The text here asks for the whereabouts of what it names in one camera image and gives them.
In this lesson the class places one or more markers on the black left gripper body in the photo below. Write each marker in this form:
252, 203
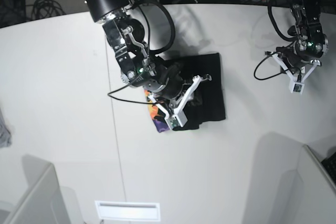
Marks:
293, 61

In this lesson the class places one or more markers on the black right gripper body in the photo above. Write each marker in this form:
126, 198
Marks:
169, 80

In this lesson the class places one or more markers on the black T-shirt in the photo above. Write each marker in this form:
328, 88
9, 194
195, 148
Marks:
212, 108

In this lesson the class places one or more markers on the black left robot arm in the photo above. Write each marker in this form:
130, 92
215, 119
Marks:
308, 43

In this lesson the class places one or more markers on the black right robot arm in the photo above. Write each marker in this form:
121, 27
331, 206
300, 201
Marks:
128, 33

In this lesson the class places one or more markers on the black keyboard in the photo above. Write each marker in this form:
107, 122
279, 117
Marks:
330, 166

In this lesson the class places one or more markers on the grey cloth pile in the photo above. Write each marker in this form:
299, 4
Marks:
6, 137

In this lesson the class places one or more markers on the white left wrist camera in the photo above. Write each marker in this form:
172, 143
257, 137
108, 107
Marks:
297, 76

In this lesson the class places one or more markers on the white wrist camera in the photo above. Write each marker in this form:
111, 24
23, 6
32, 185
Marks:
171, 116
297, 76

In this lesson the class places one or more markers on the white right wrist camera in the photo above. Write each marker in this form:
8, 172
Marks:
171, 116

